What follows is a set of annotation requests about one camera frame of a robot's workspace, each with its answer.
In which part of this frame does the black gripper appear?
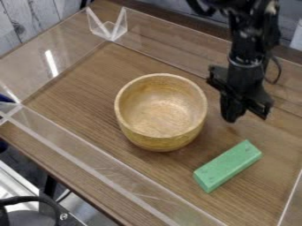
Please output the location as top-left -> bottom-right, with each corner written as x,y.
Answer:
206,63 -> 274,123

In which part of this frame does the green rectangular block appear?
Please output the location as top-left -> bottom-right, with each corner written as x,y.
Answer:
193,139 -> 262,193

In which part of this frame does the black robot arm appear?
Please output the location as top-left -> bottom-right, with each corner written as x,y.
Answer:
186,0 -> 281,123

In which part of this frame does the brown wooden bowl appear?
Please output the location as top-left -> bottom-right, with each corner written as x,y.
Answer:
115,73 -> 207,152

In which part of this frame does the white object at right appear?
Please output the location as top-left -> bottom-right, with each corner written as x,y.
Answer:
290,19 -> 302,51

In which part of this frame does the black table leg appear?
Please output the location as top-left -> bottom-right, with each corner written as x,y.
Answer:
44,176 -> 58,198

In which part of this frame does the blue object at edge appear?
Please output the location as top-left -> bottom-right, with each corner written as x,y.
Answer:
0,94 -> 15,103

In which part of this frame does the clear acrylic enclosure wall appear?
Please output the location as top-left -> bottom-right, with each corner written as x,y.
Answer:
0,1 -> 302,226

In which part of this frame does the black cable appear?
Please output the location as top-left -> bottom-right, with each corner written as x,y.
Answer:
0,195 -> 66,226

